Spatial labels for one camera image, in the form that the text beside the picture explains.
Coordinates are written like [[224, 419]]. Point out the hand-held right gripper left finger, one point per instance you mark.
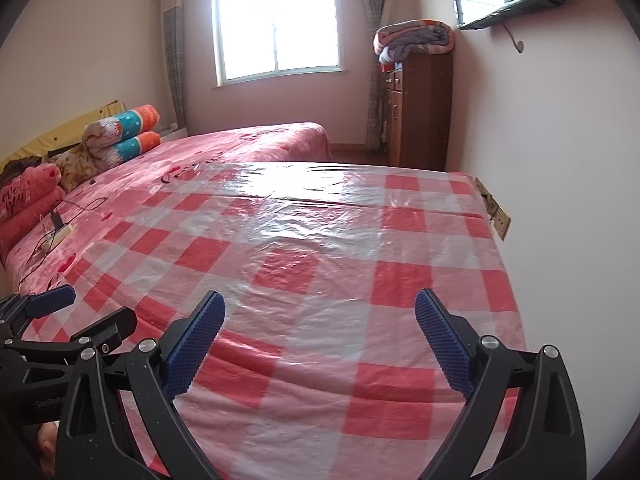
[[195, 345]]

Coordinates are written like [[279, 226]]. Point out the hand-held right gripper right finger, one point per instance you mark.
[[442, 340]]

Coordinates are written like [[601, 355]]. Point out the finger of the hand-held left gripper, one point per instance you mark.
[[112, 327], [50, 299]]

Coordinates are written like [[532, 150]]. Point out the person's left hand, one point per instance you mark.
[[47, 445]]

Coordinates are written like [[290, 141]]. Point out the white power strip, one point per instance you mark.
[[56, 237]]

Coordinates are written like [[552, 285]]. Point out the pink script pillow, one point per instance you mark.
[[27, 190], [25, 225]]

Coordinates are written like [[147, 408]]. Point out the black charger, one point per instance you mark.
[[56, 220]]

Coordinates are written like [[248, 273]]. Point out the dark brown cushion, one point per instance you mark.
[[17, 169]]

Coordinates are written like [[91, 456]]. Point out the brown floral pillow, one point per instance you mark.
[[77, 167]]

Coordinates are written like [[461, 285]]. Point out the red white checkered tablecloth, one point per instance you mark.
[[325, 260]]

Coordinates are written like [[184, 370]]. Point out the yellow headboard panel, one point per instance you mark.
[[60, 132]]

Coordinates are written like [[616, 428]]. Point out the orange teal rolled quilt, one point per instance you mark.
[[125, 125], [132, 149]]

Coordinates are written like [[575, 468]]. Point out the bed with pink heart blanket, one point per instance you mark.
[[225, 145]]

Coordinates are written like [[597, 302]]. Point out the white bedside table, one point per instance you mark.
[[172, 131]]

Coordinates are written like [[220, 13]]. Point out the brown wooden cabinet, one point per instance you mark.
[[425, 115]]

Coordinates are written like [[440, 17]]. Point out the grey checked curtain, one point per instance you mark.
[[372, 10], [175, 60]]

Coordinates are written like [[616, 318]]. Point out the folded pink grey quilt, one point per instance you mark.
[[415, 40]]

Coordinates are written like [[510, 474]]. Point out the window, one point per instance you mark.
[[277, 20]]

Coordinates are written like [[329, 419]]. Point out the brass wall socket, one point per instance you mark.
[[499, 220]]

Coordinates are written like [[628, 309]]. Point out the curved wall bracket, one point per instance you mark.
[[515, 42]]

